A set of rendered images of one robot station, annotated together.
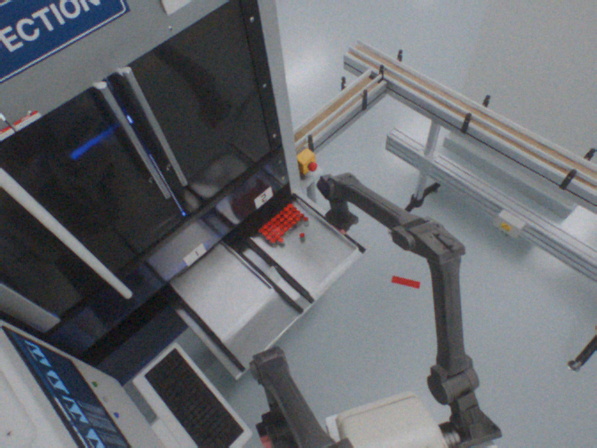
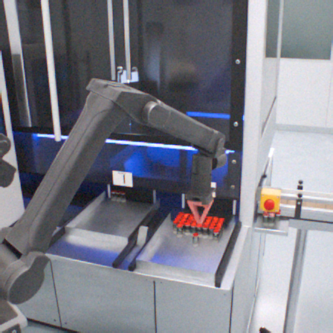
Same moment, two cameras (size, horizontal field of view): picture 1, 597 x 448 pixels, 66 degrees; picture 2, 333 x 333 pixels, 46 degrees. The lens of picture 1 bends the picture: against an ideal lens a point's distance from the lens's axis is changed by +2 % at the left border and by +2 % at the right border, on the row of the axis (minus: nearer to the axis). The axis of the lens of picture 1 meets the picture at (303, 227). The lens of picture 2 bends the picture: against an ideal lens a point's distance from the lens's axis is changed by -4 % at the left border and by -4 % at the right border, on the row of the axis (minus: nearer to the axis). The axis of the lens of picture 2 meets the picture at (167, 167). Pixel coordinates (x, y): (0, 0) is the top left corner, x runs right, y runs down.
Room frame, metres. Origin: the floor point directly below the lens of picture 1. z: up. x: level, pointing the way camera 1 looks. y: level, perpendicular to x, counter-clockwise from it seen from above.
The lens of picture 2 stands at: (0.14, -0.96, 1.66)
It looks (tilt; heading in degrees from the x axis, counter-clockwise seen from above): 21 degrees down; 56
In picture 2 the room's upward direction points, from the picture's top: 1 degrees counter-clockwise
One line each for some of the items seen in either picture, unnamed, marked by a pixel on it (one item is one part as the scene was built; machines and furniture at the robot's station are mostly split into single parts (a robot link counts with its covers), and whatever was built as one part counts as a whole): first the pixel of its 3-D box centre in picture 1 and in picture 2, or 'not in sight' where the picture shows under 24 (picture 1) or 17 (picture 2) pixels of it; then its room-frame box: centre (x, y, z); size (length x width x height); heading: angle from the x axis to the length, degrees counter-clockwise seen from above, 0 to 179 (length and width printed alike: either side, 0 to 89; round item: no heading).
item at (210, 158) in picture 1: (214, 117); (184, 58); (0.99, 0.21, 1.50); 0.43 x 0.01 x 0.59; 128
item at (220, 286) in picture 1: (218, 284); (114, 215); (0.75, 0.35, 0.90); 0.34 x 0.26 x 0.04; 38
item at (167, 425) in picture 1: (181, 415); not in sight; (0.33, 0.52, 0.79); 0.45 x 0.28 x 0.03; 38
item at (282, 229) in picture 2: (302, 172); (272, 223); (1.25, -0.03, 0.87); 0.14 x 0.13 x 0.02; 38
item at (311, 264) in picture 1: (303, 244); (189, 244); (0.87, 0.01, 0.90); 0.34 x 0.26 x 0.04; 37
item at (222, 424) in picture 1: (192, 402); not in sight; (0.36, 0.47, 0.82); 0.40 x 0.14 x 0.02; 37
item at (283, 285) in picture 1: (283, 283); (137, 242); (0.71, 0.10, 0.91); 0.14 x 0.03 x 0.06; 38
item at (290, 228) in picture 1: (288, 230); (196, 230); (0.94, 0.06, 0.90); 0.18 x 0.02 x 0.05; 127
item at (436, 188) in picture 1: (416, 204); not in sight; (1.49, -0.71, 0.07); 0.50 x 0.08 x 0.14; 128
